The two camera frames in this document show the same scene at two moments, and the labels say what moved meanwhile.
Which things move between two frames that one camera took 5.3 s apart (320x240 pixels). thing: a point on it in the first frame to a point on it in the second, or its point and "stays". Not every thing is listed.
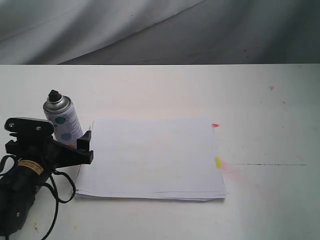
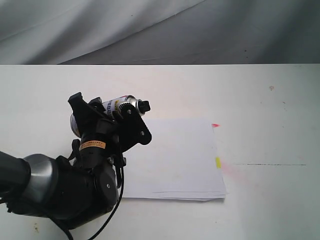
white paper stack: [157, 159] stays
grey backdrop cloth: [159, 32] stays
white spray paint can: [60, 110] to [110, 106]
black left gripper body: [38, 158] to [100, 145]
